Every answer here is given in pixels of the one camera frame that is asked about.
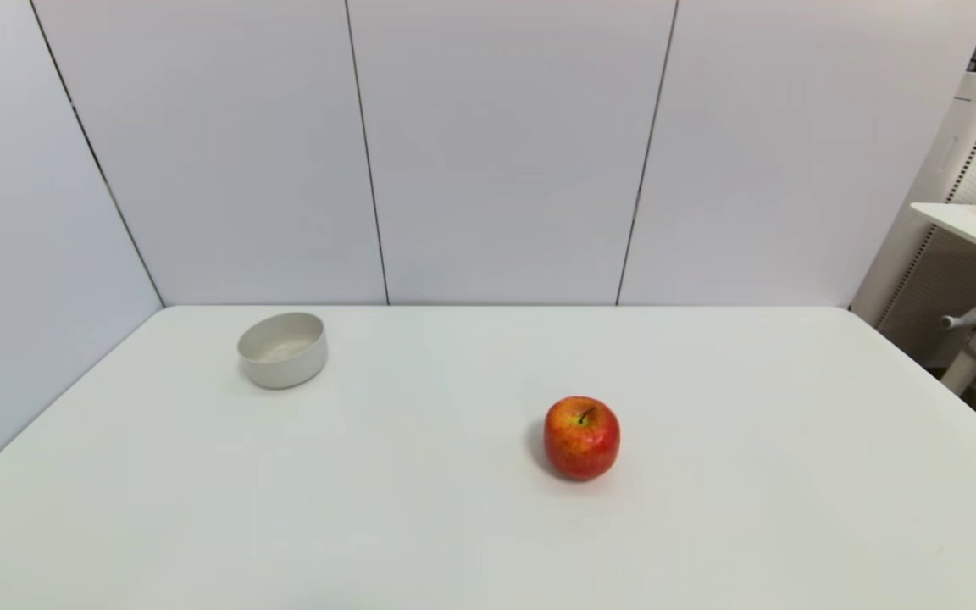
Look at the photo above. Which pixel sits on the red yellow apple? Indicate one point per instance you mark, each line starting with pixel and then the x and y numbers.
pixel 581 440

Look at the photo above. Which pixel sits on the white round bowl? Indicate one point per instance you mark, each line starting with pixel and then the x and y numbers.
pixel 283 352

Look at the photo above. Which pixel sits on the white perforated cabinet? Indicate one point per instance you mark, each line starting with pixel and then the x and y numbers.
pixel 954 152

